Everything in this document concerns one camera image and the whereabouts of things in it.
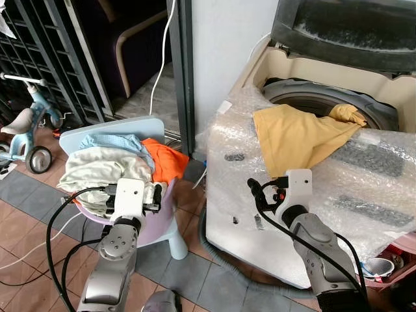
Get yellow cloth garment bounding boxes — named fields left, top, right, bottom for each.
left=252, top=102, right=369, bottom=180

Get beige top-load washing machine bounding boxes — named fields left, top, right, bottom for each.
left=201, top=0, right=416, bottom=291

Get lilac plastic laundry basin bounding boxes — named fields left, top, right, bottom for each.
left=71, top=175, right=180, bottom=248

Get orange cloth garment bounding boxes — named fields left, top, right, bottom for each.
left=139, top=137, right=191, bottom=187

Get cream white cloth garment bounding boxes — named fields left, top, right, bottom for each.
left=57, top=146, right=164, bottom=219

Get light blue cloth garment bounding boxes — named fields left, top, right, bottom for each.
left=77, top=133, right=157, bottom=174

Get light blue plastic chair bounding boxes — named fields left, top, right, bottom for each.
left=58, top=115, right=190, bottom=261

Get clear bubble wrap sheet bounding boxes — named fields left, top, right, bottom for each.
left=194, top=87, right=416, bottom=261

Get grey washer drum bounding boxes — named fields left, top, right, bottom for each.
left=261, top=77, right=399, bottom=131

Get grey robot leg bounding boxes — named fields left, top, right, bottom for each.
left=141, top=289, right=183, bottom=312

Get white plastic cup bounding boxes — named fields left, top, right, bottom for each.
left=359, top=256, right=395, bottom=281

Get light blue kids tricycle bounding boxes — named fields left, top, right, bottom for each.
left=0, top=72, right=66, bottom=176

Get dark armchair with beige trim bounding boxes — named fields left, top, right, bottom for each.
left=68, top=0, right=174, bottom=102

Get dark grey washer lid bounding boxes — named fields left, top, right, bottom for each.
left=269, top=0, right=416, bottom=73

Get dark metal lattice gate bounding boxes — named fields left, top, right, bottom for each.
left=0, top=0, right=105, bottom=128

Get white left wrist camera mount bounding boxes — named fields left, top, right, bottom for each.
left=105, top=178, right=148, bottom=226

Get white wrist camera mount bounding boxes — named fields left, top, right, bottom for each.
left=105, top=178, right=148, bottom=226
left=276, top=168, right=315, bottom=219

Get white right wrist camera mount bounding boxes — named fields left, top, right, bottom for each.
left=276, top=168, right=315, bottom=219

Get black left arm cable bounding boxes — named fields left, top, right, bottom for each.
left=45, top=186, right=112, bottom=312

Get white floor cable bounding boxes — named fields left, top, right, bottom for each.
left=0, top=214, right=86, bottom=274

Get dark metal door frame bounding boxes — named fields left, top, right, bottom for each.
left=165, top=0, right=196, bottom=157

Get white hanging cable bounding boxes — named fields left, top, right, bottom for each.
left=148, top=0, right=178, bottom=118

